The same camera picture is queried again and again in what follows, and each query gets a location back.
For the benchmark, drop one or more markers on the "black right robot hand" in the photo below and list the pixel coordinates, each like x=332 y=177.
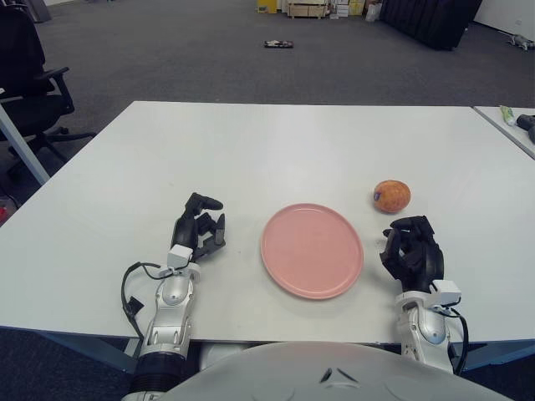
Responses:
x=426 y=259

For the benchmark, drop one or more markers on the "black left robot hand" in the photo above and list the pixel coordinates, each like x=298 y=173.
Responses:
x=186 y=231

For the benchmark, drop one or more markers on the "red yellow apple with sticker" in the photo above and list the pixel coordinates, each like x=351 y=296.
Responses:
x=393 y=196

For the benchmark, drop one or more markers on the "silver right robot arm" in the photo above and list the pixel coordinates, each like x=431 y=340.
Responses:
x=426 y=326

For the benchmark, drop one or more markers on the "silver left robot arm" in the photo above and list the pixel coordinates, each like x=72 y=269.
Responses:
x=173 y=301

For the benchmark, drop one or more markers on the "pink round plate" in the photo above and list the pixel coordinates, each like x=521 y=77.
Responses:
x=311 y=250

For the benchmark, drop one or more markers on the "green white packet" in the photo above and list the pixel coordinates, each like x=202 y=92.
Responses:
x=507 y=115

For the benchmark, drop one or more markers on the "black grey tool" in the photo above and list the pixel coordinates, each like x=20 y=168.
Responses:
x=527 y=123

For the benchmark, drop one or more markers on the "white grey robot torso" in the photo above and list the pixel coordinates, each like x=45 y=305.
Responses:
x=292 y=372

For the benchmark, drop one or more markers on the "small red object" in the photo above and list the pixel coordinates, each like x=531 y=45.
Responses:
x=2 y=213

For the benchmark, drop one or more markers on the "light grey slanted desk leg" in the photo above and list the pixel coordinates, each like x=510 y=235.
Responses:
x=21 y=142

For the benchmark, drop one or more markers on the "black flat object on floor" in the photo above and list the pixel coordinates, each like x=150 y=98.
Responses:
x=279 y=44

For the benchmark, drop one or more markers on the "black office chair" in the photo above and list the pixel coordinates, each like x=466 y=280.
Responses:
x=25 y=83

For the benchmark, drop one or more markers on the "grey object on floor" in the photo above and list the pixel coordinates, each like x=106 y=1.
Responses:
x=520 y=41

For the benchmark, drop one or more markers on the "black cabinet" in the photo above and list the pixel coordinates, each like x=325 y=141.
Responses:
x=430 y=21

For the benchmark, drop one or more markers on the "yellow box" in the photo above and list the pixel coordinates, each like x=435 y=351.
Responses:
x=266 y=5

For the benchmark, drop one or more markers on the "white bag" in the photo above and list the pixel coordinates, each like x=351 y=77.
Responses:
x=373 y=12

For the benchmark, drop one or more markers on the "wooden crate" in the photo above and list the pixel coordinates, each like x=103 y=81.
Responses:
x=306 y=9

